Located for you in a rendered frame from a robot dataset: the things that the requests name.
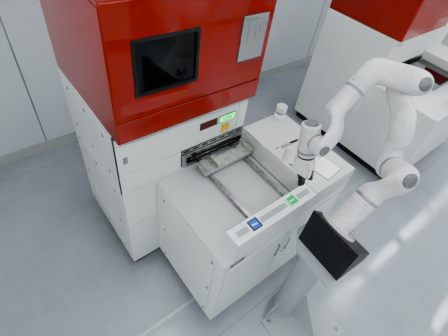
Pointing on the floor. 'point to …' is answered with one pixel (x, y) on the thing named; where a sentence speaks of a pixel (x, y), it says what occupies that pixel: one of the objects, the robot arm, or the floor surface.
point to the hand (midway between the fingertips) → (301, 181)
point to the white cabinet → (189, 269)
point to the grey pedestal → (301, 300)
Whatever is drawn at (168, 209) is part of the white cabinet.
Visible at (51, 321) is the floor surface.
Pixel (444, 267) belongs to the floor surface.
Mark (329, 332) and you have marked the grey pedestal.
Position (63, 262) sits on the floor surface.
